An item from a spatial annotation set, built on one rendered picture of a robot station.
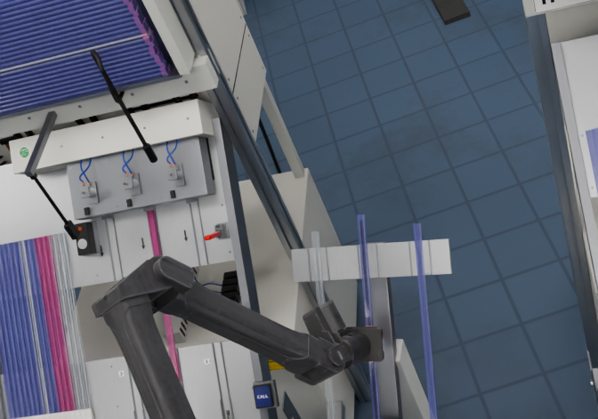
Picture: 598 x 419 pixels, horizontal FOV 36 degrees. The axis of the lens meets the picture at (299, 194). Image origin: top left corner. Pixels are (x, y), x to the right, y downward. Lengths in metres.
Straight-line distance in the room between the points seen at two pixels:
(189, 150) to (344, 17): 2.60
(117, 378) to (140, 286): 0.85
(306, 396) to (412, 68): 1.93
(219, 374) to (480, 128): 1.89
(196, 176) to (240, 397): 0.51
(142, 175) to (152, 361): 0.81
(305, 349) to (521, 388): 1.35
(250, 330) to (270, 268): 1.01
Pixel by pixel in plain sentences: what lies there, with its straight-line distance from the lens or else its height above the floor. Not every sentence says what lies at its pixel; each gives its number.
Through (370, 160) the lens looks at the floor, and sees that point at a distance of 3.73.
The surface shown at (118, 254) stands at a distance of 2.24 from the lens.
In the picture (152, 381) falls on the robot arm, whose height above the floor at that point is 1.40.
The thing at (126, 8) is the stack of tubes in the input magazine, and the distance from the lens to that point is 1.93.
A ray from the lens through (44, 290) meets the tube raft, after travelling 2.33.
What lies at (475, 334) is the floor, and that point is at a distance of 3.04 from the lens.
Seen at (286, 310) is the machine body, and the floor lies 0.62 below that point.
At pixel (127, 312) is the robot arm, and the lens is 1.43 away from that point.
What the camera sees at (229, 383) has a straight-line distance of 2.17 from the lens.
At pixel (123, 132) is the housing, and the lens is 2.16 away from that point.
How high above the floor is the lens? 2.41
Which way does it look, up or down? 41 degrees down
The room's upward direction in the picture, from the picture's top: 24 degrees counter-clockwise
